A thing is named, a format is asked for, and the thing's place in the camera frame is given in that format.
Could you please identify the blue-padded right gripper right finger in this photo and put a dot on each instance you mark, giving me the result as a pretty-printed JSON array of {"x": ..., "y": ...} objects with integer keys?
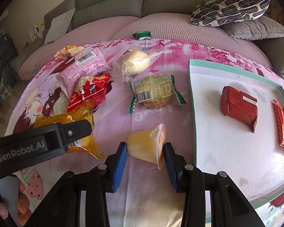
[{"x": 175, "y": 167}]

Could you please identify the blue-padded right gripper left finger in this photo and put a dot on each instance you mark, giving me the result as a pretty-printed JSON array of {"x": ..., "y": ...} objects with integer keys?
[{"x": 115, "y": 167}]

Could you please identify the yellow jelly cup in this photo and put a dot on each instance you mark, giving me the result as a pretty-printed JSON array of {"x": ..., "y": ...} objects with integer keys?
[{"x": 148, "y": 145}]

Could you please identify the red nice snack packet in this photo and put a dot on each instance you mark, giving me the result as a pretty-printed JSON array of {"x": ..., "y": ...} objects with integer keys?
[{"x": 91, "y": 89}]

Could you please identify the green-edged biscuit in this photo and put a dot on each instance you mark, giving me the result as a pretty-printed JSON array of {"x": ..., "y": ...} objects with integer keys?
[{"x": 154, "y": 91}]

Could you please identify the clear-wrapped round bun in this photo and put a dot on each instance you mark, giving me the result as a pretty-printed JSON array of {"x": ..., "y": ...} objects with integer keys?
[{"x": 135, "y": 61}]

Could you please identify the person's left hand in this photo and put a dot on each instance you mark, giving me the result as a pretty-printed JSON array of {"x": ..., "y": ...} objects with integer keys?
[{"x": 23, "y": 205}]

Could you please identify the pink cartoon print cloth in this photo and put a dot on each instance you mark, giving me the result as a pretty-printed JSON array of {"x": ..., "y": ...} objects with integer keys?
[{"x": 145, "y": 197}]

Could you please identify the mint-edged white box lid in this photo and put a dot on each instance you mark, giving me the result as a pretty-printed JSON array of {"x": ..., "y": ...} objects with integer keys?
[{"x": 252, "y": 158}]

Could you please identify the red foil block packet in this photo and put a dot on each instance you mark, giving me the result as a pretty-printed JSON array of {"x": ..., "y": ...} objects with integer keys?
[{"x": 239, "y": 105}]

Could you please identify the pink barcode snack pack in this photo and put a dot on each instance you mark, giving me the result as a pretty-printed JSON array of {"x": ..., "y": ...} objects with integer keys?
[{"x": 91, "y": 64}]

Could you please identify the red patterned flat packet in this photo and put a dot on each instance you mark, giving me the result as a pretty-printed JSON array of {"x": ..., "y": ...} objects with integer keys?
[{"x": 279, "y": 114}]

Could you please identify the orange-white candy packet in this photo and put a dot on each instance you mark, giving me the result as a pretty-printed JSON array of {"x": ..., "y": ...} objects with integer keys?
[{"x": 68, "y": 52}]

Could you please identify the small dark green packet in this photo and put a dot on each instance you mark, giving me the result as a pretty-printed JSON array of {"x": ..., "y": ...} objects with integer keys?
[{"x": 142, "y": 35}]

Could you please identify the light grey small pillow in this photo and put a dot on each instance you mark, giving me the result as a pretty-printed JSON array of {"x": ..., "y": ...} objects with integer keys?
[{"x": 59, "y": 26}]

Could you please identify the pink waffle blanket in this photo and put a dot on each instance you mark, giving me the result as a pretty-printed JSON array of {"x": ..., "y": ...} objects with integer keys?
[{"x": 166, "y": 26}]

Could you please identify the black-white patterned pillow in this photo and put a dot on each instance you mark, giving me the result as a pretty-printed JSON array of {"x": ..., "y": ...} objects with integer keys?
[{"x": 214, "y": 13}]

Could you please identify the grey cushion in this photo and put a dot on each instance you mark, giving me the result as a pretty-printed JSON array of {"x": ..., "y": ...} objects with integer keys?
[{"x": 258, "y": 29}]

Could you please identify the grey sofa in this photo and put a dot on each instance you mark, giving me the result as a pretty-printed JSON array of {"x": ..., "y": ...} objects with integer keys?
[{"x": 25, "y": 14}]

